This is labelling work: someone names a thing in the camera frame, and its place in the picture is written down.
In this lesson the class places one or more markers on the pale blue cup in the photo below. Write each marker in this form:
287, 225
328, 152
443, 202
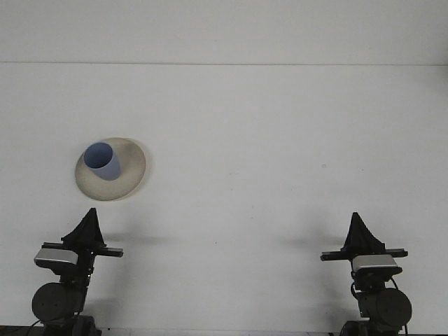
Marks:
105, 162

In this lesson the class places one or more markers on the pale round plate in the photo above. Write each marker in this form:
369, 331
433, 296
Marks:
127, 175

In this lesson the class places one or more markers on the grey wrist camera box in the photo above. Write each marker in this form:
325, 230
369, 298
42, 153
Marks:
56, 257
374, 262

